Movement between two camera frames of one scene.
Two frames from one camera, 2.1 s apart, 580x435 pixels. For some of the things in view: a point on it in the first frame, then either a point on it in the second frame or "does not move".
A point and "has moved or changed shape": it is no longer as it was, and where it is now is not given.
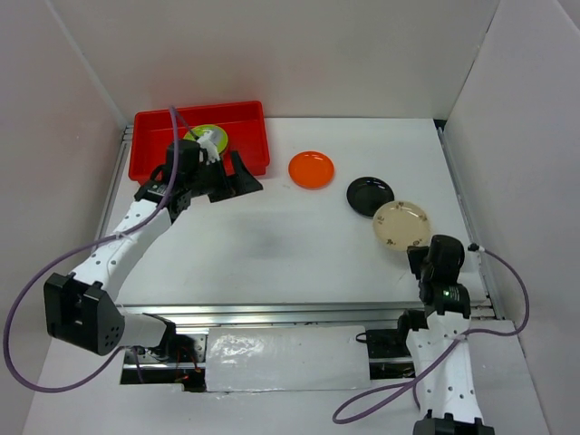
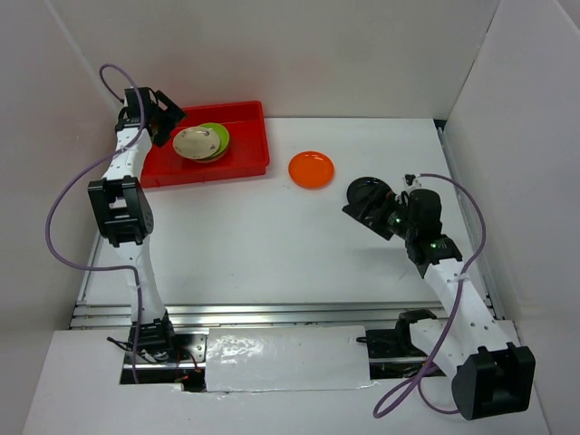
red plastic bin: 152,132 does not move
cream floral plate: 398,225 has moved or changed shape
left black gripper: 241,183 to 173,113
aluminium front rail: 348,316 does not move
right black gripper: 414,253 to 376,226
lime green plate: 219,135 does not move
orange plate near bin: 311,169 does not move
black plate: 366,195 does not move
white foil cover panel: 243,359 does not move
